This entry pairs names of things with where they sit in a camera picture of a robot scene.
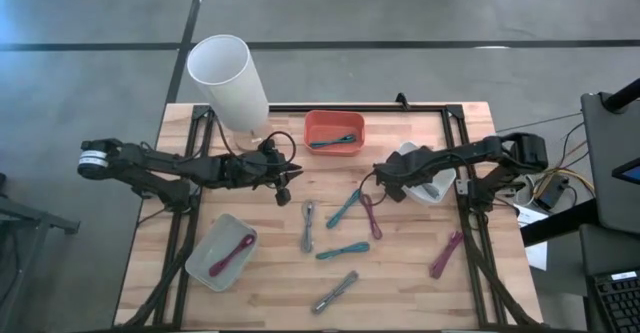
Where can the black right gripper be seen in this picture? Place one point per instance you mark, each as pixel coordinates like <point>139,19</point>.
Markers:
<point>400,180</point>

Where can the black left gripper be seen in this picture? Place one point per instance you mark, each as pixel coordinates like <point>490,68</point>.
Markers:
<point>232,173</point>

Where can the teal utensil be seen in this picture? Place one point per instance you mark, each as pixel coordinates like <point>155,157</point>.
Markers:
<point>332,142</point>
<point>343,209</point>

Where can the teal spoon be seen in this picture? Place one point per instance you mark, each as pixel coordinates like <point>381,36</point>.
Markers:
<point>343,250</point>

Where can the maroon utensil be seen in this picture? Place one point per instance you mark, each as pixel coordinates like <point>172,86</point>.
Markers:
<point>446,254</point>

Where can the maroon spoon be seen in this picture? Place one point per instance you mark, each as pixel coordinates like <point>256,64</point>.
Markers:
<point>231,256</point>

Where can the grey utensil bottom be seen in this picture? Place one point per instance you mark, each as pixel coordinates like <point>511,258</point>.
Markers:
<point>335,292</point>

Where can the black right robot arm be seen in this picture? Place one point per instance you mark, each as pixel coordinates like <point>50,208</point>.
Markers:
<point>480,150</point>

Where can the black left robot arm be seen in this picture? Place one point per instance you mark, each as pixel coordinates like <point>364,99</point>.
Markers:
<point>150,165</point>

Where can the orange plastic bin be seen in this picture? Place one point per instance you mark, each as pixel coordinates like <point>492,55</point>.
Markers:
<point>325,123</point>

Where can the white plastic bin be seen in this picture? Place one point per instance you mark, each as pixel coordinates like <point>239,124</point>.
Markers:
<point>445,185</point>
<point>215,245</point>

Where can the black clamp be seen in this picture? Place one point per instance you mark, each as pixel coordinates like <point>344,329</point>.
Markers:
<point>401,100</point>

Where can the white shade wooden base lamp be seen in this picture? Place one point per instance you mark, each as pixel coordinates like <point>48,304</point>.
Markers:
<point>230,83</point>

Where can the small black box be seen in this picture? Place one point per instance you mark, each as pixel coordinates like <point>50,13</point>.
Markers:
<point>550,195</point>

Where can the white paper sheet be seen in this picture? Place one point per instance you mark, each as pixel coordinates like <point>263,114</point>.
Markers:
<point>537,258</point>

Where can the black diagonal bar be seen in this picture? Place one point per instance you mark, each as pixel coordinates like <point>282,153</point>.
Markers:
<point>555,225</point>

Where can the grey side desk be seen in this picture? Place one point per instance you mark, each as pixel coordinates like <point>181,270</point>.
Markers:
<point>610,138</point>

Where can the tablet with blue screen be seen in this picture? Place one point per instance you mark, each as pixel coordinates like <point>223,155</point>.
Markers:
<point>631,173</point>

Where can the black floor stand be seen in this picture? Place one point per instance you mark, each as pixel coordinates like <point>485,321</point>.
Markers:
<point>30,218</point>

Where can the black keyboard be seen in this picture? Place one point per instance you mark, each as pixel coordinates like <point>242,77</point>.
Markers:
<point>620,303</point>

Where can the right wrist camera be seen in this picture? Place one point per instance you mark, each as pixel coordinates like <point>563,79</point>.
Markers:
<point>417,160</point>

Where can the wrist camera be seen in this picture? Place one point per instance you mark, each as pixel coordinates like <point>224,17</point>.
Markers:
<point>256,163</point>
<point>417,160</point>

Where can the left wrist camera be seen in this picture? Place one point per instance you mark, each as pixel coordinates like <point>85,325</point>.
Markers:
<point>256,163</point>

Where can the black aluminium table frame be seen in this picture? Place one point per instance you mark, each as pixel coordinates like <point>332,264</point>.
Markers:
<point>350,108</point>

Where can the small silver bracket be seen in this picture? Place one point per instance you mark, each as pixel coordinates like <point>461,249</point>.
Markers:
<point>461,187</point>

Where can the black post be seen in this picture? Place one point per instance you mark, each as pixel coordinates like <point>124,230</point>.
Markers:
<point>622,98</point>

